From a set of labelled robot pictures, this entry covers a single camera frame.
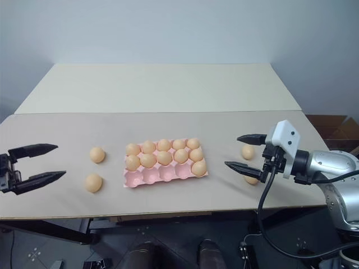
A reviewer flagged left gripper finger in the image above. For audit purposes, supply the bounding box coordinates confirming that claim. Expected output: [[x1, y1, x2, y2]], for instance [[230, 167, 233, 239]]
[[15, 170, 67, 196], [8, 143, 59, 162]]

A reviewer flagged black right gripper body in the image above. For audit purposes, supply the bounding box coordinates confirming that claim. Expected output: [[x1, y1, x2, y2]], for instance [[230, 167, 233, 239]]
[[261, 145, 287, 183]]

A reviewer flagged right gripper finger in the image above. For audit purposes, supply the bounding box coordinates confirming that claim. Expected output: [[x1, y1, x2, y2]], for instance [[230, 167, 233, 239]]
[[236, 134, 268, 146], [224, 160, 266, 183]]

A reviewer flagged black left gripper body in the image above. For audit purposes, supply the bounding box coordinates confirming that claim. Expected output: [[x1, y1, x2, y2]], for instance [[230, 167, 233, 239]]
[[0, 152, 22, 194]]

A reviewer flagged pink egg tray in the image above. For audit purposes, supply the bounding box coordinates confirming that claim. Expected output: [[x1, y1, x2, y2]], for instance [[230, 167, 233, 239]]
[[122, 137, 210, 189]]

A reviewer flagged brown cardboard box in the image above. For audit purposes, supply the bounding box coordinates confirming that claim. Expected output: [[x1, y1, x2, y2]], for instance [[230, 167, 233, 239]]
[[305, 114, 359, 150]]

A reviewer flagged dark rounded shape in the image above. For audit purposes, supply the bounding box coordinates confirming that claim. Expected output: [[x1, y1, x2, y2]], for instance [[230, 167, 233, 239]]
[[131, 242, 158, 269], [197, 239, 223, 269]]

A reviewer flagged dark rounded part white rim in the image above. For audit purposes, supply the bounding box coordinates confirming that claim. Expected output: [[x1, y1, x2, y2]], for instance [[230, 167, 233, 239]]
[[316, 245, 359, 269]]

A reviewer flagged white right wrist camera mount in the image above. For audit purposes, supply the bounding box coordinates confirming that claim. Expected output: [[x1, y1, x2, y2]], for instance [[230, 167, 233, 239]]
[[264, 119, 302, 180]]

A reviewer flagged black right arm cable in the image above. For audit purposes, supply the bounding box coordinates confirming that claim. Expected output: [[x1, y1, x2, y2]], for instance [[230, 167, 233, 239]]
[[257, 147, 359, 258]]

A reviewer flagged small black plug with cable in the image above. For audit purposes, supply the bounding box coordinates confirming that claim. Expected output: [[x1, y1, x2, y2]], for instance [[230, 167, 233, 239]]
[[238, 232, 264, 262]]

